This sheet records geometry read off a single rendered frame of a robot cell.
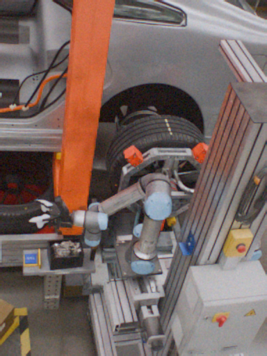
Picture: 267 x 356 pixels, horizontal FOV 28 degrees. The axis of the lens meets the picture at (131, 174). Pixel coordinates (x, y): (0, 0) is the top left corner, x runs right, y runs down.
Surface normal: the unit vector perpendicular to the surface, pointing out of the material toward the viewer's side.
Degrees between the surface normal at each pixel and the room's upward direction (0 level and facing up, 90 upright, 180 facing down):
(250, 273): 0
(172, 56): 90
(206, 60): 90
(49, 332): 0
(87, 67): 90
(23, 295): 0
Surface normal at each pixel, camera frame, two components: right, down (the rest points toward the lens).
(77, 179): 0.15, 0.69
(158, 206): 0.00, 0.58
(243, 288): 0.15, -0.73
